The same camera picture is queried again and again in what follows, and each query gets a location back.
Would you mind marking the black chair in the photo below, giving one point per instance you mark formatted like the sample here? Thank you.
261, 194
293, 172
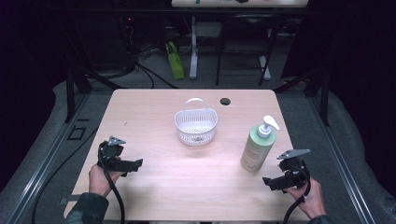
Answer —
246, 46

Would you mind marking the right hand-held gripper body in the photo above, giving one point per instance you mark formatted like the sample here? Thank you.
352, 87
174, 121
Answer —
295, 171

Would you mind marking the green pump bottle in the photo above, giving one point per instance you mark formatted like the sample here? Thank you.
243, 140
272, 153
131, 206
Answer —
257, 149

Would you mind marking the dark equipment with red light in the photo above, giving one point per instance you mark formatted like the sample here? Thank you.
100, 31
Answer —
129, 40

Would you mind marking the green bag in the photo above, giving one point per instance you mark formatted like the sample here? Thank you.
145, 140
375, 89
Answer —
176, 63

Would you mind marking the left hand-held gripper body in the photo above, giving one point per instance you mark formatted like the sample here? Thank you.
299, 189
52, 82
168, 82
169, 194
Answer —
111, 153

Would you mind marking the person's left hand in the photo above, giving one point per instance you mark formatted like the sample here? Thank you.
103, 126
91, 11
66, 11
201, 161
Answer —
100, 182

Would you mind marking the white background table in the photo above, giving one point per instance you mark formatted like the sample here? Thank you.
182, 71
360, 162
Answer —
239, 3

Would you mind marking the black round table grommet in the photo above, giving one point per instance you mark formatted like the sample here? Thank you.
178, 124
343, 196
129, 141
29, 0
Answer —
225, 101

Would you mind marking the black metal frame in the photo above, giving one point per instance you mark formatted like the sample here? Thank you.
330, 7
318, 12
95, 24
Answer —
323, 93
71, 93

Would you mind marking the aluminium floor rail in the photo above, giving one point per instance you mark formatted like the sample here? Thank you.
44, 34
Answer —
46, 168
345, 168

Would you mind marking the white plastic basket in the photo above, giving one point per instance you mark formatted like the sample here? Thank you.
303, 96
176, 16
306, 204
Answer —
196, 129

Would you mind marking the person's right hand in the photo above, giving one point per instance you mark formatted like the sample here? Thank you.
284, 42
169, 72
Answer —
311, 200

